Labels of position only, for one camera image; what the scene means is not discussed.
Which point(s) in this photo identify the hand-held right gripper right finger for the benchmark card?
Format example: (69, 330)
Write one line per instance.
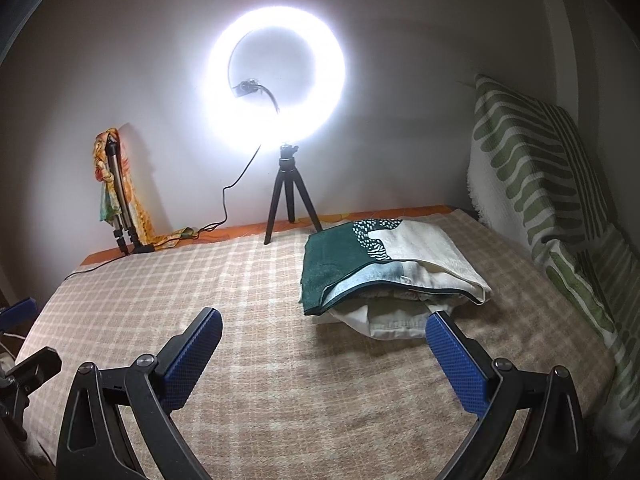
(455, 360)

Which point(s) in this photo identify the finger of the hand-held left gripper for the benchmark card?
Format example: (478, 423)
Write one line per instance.
(17, 315)
(35, 365)

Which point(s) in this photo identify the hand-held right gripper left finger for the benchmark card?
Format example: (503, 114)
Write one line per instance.
(192, 365)

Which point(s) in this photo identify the white cloth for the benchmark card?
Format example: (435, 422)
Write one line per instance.
(390, 325)

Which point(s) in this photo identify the dark green printed cloth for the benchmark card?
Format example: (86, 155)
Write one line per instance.
(330, 265)

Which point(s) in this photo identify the beige checked blanket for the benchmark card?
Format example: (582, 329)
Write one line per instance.
(280, 410)

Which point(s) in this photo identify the orange bed sheet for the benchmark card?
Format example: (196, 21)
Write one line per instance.
(210, 240)

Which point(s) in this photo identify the colourful orange scarf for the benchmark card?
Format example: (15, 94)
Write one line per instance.
(107, 200)

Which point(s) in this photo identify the green striped pillow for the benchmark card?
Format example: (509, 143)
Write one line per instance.
(520, 160)
(600, 310)

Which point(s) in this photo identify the folded silver tripod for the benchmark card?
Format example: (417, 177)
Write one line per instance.
(116, 180)

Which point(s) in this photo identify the black tripod stand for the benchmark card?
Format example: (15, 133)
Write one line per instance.
(286, 170)

